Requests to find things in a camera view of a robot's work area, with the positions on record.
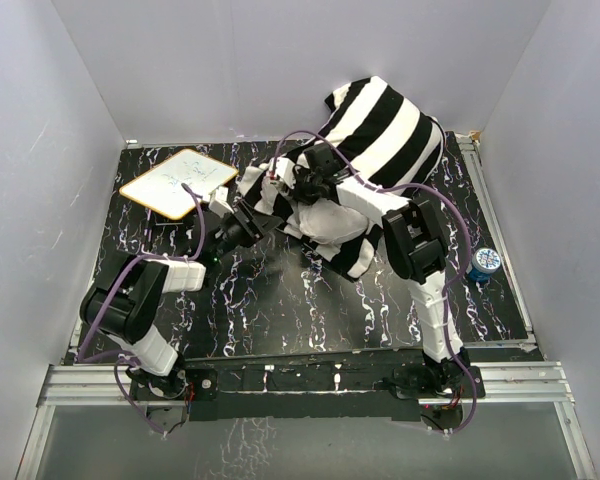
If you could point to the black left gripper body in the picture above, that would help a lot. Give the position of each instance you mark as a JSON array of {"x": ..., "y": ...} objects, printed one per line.
[{"x": 236, "y": 232}]

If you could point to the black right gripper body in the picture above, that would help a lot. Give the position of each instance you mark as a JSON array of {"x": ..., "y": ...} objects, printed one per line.
[{"x": 306, "y": 186}]

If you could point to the white pillow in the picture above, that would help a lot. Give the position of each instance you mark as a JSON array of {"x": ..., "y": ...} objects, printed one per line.
[{"x": 324, "y": 222}]

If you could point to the black white striped pillowcase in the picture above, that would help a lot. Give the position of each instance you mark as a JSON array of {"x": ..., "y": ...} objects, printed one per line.
[{"x": 384, "y": 136}]

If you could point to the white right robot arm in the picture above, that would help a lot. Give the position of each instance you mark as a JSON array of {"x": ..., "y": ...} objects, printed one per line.
[{"x": 415, "y": 245}]

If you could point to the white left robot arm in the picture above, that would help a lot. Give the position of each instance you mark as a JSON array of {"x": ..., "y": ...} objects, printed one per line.
[{"x": 123, "y": 299}]

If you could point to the yellow framed whiteboard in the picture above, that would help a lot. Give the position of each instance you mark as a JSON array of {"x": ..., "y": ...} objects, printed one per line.
[{"x": 160, "y": 189}]

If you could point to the blue white tape roll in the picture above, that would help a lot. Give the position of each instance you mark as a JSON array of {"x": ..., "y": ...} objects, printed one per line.
[{"x": 484, "y": 263}]

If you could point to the aluminium table frame rail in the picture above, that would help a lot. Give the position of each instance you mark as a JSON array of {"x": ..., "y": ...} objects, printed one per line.
[{"x": 346, "y": 415}]

